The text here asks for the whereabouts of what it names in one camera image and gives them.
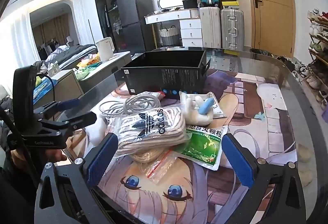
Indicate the woven laundry basket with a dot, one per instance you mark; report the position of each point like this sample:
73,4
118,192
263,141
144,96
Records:
167,34

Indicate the printed cartoon table mat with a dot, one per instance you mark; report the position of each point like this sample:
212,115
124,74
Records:
269,124

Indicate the low grey cabinet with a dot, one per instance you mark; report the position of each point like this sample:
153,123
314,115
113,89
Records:
69,85

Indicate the bed with dark blanket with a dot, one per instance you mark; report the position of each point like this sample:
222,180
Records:
71,53

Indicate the white beige socks bundle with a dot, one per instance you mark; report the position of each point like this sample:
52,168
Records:
146,126

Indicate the wooden door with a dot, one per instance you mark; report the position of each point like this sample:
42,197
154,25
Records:
271,8

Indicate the white plush toy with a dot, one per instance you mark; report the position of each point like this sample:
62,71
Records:
197,113

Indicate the green medicine packet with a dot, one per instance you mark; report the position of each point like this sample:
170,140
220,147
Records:
205,147

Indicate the white dresser with drawers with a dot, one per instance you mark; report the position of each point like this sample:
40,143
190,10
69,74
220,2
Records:
191,31

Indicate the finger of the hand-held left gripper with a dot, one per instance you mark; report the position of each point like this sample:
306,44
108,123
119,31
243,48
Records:
69,104
82,118

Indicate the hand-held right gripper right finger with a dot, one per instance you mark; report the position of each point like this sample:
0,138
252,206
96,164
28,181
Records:
238,162

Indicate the white electric kettle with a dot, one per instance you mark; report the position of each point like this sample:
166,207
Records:
105,49

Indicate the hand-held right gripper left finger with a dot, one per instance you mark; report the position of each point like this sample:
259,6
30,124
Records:
102,160

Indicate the patterned grey rug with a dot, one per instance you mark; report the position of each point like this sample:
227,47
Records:
230,62

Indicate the yellow black shoe box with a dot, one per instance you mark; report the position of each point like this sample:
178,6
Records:
230,4

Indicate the person's left forearm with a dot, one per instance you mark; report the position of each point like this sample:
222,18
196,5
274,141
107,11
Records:
15,193

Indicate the person's left hand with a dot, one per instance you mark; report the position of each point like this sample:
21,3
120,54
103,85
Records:
56,155

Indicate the silver suitcase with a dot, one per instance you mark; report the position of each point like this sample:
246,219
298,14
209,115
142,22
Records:
232,26

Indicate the group of loose shoes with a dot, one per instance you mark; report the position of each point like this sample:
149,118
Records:
294,67

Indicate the black cardboard box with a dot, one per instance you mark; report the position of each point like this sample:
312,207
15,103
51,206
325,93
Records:
166,77

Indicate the wooden shoe rack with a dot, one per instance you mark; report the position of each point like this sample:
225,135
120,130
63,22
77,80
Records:
317,60

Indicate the brown curtain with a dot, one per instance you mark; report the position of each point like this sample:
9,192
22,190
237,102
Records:
51,29

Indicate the small red-striped zip bag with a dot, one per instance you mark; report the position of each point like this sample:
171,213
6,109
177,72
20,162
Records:
158,167

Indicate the white suitcase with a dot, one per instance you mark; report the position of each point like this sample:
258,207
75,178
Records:
210,26

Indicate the grey white-top cabinet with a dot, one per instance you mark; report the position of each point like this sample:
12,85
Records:
112,65

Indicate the pile of snack packets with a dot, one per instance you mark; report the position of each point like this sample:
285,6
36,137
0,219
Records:
88,65

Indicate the dark grey fridge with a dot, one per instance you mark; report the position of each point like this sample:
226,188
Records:
133,8

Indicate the white sheer curtain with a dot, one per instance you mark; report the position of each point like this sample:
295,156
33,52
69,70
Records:
15,47

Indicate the clear labelled plastic bag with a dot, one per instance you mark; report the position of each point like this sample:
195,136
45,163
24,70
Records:
217,107

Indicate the small red white packet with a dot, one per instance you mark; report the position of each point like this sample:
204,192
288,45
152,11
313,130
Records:
162,95

